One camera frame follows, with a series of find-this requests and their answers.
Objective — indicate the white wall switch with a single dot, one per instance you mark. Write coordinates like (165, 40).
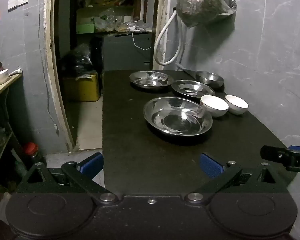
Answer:
(18, 0)

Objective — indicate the pale door frame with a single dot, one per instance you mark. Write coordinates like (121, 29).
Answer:
(52, 55)

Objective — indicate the black plastic bag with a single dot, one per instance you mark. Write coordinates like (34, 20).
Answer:
(76, 60)

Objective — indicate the pile of clear packets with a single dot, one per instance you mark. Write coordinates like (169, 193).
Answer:
(115, 23)

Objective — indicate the hanging clear plastic bag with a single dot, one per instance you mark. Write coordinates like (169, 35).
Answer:
(202, 5)

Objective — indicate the wooden shelf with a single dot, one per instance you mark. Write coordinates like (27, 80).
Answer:
(3, 87)

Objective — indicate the grey cabinet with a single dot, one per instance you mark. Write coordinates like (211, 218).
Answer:
(125, 55)

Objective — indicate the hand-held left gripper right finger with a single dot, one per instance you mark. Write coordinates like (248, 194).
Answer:
(211, 166)

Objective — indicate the white rimmed bowl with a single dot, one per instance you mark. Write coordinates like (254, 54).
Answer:
(214, 105)
(237, 103)

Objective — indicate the yellow container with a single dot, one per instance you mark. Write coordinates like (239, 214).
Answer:
(82, 87)

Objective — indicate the steel bowl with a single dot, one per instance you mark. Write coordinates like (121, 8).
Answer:
(210, 78)

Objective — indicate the white tube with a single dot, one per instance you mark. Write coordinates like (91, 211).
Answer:
(15, 72)

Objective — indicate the red-capped bottle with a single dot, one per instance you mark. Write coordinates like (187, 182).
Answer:
(31, 148)

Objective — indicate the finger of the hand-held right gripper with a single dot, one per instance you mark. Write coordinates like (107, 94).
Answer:
(273, 153)

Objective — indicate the green box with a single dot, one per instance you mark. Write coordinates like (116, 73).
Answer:
(86, 28)

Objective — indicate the large steel plate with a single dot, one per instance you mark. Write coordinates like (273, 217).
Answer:
(177, 122)

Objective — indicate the plain white bowl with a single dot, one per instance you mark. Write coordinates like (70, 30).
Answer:
(0, 77)

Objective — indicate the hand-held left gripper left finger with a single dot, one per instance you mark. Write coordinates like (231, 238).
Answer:
(92, 166)

